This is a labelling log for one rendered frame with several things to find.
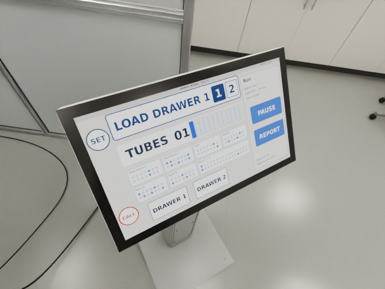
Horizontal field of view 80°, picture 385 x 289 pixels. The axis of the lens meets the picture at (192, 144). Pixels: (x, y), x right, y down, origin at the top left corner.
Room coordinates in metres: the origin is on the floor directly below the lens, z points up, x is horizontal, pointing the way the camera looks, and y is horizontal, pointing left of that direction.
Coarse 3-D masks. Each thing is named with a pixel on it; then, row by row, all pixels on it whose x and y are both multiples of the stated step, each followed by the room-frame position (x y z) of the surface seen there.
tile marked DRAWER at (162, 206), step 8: (176, 192) 0.21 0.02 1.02; (184, 192) 0.21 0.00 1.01; (160, 200) 0.18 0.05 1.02; (168, 200) 0.19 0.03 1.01; (176, 200) 0.19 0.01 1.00; (184, 200) 0.20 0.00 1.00; (152, 208) 0.16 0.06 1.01; (160, 208) 0.17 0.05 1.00; (168, 208) 0.17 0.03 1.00; (176, 208) 0.18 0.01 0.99; (152, 216) 0.15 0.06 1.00; (160, 216) 0.16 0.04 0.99
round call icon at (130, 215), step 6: (132, 204) 0.16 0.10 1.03; (120, 210) 0.14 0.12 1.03; (126, 210) 0.15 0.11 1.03; (132, 210) 0.15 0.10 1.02; (138, 210) 0.15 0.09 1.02; (120, 216) 0.13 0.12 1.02; (126, 216) 0.14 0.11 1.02; (132, 216) 0.14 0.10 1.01; (138, 216) 0.14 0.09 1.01; (120, 222) 0.12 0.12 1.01; (126, 222) 0.13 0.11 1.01; (132, 222) 0.13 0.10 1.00
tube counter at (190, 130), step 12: (228, 108) 0.38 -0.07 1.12; (240, 108) 0.39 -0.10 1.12; (192, 120) 0.33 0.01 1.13; (204, 120) 0.34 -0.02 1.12; (216, 120) 0.35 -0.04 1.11; (228, 120) 0.36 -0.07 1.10; (240, 120) 0.38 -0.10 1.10; (180, 132) 0.30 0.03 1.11; (192, 132) 0.31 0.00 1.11; (204, 132) 0.32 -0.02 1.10; (180, 144) 0.28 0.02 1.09
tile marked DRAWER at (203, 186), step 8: (224, 168) 0.29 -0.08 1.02; (208, 176) 0.26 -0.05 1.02; (216, 176) 0.26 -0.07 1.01; (224, 176) 0.27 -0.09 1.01; (192, 184) 0.23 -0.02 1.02; (200, 184) 0.24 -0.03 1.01; (208, 184) 0.24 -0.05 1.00; (216, 184) 0.25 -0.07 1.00; (224, 184) 0.26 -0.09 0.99; (200, 192) 0.22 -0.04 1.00; (208, 192) 0.23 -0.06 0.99
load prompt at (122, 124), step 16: (224, 80) 0.42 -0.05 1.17; (176, 96) 0.34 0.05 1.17; (192, 96) 0.36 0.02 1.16; (208, 96) 0.38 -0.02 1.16; (224, 96) 0.39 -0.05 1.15; (240, 96) 0.41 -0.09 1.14; (128, 112) 0.28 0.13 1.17; (144, 112) 0.30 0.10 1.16; (160, 112) 0.31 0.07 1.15; (176, 112) 0.32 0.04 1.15; (192, 112) 0.34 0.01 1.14; (112, 128) 0.25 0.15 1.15; (128, 128) 0.26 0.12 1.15; (144, 128) 0.27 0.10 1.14
